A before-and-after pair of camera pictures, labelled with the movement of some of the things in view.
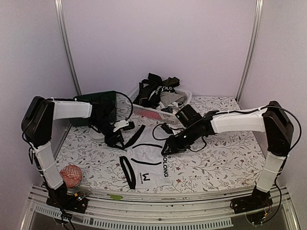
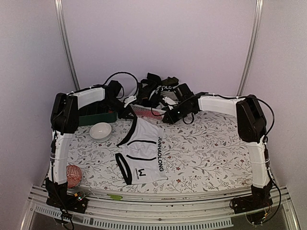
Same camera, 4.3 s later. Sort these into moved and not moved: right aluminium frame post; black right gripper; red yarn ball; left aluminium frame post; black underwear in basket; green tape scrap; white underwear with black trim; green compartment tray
Moved: green compartment tray; black right gripper; white underwear with black trim
Not moved: left aluminium frame post; right aluminium frame post; red yarn ball; black underwear in basket; green tape scrap
